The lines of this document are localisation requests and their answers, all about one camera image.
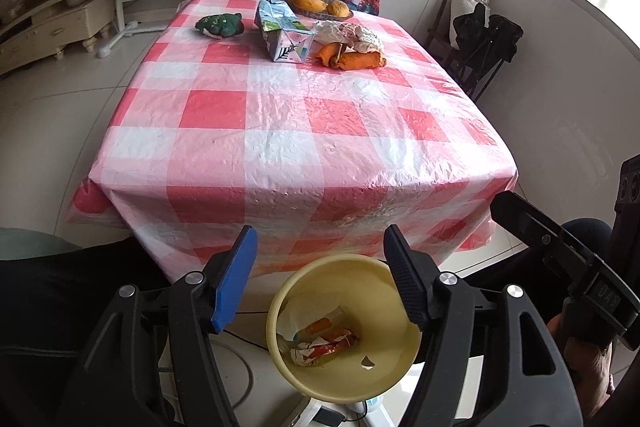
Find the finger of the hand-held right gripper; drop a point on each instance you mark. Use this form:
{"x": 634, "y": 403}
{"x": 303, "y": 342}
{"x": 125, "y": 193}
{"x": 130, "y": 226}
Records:
{"x": 535, "y": 227}

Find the woven fruit basket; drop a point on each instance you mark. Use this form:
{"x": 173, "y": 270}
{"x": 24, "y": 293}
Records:
{"x": 320, "y": 13}

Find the red white checked tablecloth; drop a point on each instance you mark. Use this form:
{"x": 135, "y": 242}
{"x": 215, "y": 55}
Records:
{"x": 300, "y": 147}

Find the large yellow mango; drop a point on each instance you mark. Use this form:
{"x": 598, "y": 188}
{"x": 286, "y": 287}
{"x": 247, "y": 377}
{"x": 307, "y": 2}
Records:
{"x": 307, "y": 1}

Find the yellow plastic bin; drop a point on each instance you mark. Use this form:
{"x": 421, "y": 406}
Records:
{"x": 300, "y": 287}

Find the person's right hand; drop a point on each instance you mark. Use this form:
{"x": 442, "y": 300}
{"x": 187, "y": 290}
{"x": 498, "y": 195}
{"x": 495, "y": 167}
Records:
{"x": 587, "y": 372}

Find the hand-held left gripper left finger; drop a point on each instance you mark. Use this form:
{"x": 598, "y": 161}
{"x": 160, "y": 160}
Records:
{"x": 232, "y": 287}

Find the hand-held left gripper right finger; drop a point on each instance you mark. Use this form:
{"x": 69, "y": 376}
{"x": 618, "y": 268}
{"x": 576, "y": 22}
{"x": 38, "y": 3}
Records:
{"x": 407, "y": 277}

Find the white paper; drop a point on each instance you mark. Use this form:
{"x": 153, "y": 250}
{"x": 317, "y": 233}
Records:
{"x": 300, "y": 319}

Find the grey blue chair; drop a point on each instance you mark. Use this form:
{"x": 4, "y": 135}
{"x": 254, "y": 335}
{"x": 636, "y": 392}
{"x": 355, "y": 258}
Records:
{"x": 30, "y": 244}

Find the dark green packet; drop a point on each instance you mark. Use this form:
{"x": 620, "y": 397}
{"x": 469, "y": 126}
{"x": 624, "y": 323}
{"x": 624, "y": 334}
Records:
{"x": 220, "y": 26}

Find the small yellow mango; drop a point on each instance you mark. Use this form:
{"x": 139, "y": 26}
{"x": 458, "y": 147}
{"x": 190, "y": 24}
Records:
{"x": 338, "y": 8}

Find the white plastic sack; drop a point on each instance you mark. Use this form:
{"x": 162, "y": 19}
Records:
{"x": 467, "y": 4}

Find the black folding chair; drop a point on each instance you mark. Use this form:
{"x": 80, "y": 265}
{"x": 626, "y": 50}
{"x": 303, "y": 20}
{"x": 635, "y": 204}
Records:
{"x": 492, "y": 42}

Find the pale green drink carton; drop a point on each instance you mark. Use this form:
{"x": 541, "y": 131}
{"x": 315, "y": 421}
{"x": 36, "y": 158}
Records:
{"x": 287, "y": 39}

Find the dark wooden chair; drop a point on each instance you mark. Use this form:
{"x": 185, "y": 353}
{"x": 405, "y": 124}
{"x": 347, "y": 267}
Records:
{"x": 440, "y": 37}

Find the cream television cabinet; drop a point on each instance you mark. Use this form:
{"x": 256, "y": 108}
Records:
{"x": 50, "y": 27}

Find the clear plastic bag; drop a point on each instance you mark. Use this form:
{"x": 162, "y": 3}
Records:
{"x": 350, "y": 34}

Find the red snack wrapper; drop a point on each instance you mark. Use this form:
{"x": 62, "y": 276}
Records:
{"x": 325, "y": 349}

